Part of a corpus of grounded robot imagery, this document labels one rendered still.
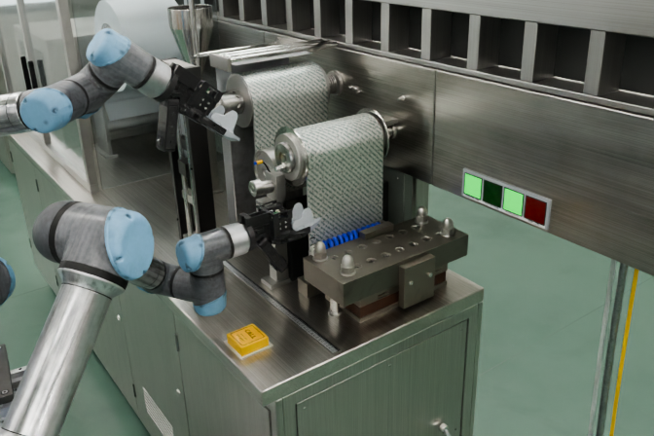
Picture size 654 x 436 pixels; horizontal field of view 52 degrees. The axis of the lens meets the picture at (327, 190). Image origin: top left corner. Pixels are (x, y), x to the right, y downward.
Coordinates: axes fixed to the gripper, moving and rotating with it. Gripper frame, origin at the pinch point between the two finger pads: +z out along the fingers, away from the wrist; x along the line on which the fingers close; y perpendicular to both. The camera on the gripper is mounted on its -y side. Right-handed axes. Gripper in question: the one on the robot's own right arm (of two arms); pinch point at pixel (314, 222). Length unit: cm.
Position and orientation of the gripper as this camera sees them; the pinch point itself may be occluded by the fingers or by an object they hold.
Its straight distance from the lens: 164.3
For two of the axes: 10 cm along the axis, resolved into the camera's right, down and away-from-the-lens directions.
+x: -5.9, -3.0, 7.5
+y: -0.2, -9.2, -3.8
